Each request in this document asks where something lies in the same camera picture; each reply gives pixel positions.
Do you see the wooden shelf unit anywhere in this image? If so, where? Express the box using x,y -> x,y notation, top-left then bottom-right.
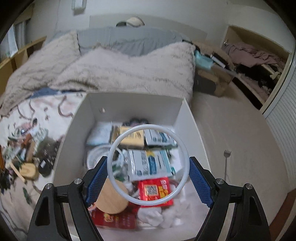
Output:
0,36 -> 47,95

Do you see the white closet door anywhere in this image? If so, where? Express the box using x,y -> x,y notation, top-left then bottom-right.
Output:
263,52 -> 295,189

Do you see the white plastic ring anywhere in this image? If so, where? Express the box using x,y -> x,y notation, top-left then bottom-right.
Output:
107,123 -> 190,207

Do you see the red printed box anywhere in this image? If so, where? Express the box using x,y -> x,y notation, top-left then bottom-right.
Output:
90,203 -> 140,230

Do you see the white storage box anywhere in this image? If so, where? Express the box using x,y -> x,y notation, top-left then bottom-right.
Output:
53,93 -> 210,240

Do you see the grey pillow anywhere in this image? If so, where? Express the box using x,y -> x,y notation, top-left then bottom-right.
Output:
49,26 -> 193,57

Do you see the red small packet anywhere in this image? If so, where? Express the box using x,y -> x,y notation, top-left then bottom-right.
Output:
138,177 -> 171,201

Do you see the wooden block stand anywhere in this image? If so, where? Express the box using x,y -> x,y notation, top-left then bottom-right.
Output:
19,163 -> 39,180

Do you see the white blue sachet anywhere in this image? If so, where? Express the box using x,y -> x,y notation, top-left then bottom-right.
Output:
127,150 -> 176,182

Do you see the white cap on headboard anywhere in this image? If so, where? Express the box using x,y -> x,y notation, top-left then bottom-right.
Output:
116,16 -> 145,28

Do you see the round cork box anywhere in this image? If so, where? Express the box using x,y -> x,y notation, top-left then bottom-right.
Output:
94,178 -> 129,214

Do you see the yellow small box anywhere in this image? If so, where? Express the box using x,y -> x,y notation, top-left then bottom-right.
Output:
111,126 -> 144,149

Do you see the white back scratcher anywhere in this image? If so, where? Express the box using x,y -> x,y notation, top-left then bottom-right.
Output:
224,150 -> 231,181

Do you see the beige fluffy blanket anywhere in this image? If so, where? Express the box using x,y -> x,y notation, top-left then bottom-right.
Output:
1,31 -> 195,116

